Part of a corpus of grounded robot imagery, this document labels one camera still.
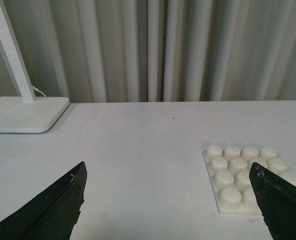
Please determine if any white studded base plate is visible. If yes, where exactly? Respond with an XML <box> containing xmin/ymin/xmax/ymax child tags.
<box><xmin>203</xmin><ymin>145</ymin><xmax>296</xmax><ymax>215</ymax></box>

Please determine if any white lamp cable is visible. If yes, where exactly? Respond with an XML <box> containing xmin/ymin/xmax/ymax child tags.
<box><xmin>32</xmin><ymin>85</ymin><xmax>47</xmax><ymax>99</ymax></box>

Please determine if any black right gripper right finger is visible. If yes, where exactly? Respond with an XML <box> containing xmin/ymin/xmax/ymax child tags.
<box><xmin>249</xmin><ymin>162</ymin><xmax>296</xmax><ymax>240</ymax></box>

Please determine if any white desk lamp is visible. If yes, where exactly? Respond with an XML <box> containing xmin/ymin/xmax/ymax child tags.
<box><xmin>0</xmin><ymin>0</ymin><xmax>70</xmax><ymax>134</ymax></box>

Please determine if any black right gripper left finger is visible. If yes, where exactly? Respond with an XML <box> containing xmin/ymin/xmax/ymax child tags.
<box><xmin>0</xmin><ymin>161</ymin><xmax>87</xmax><ymax>240</ymax></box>

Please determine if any grey pleated curtain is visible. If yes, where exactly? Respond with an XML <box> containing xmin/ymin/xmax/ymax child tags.
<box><xmin>4</xmin><ymin>0</ymin><xmax>296</xmax><ymax>103</ymax></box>

